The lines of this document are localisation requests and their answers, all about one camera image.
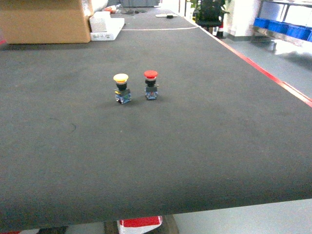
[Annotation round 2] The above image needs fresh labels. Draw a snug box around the steel shelf rack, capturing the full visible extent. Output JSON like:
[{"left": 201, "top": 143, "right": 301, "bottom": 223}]
[{"left": 250, "top": 0, "right": 312, "bottom": 47}]

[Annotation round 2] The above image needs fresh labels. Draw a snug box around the red mushroom push button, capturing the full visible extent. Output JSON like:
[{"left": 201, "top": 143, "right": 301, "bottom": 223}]
[{"left": 144, "top": 70, "right": 158, "bottom": 100}]

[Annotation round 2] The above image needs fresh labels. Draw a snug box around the yellow mushroom push button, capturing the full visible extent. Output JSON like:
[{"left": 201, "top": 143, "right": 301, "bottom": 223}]
[{"left": 113, "top": 73, "right": 132, "bottom": 104}]

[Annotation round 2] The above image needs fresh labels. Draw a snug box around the flat white board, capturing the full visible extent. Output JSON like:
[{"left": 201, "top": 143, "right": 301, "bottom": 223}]
[{"left": 155, "top": 14, "right": 178, "bottom": 19}]

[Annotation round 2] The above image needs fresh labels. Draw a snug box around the flat white carton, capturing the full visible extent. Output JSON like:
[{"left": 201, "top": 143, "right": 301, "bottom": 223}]
[{"left": 90, "top": 18, "right": 125, "bottom": 41}]

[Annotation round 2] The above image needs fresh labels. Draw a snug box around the striped traffic cone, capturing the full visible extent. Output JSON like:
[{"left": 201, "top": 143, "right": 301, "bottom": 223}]
[{"left": 216, "top": 22, "right": 224, "bottom": 39}]

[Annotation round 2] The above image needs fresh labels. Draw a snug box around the small white box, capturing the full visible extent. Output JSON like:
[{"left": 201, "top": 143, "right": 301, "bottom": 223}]
[{"left": 89, "top": 11, "right": 111, "bottom": 33}]

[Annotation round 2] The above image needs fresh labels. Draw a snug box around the black office chair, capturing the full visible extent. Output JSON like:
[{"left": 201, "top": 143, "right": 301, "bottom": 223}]
[{"left": 195, "top": 0, "right": 225, "bottom": 28}]

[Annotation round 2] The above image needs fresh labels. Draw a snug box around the large brown cardboard box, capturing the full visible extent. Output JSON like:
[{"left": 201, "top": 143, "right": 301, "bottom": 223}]
[{"left": 0, "top": 0, "right": 91, "bottom": 44}]

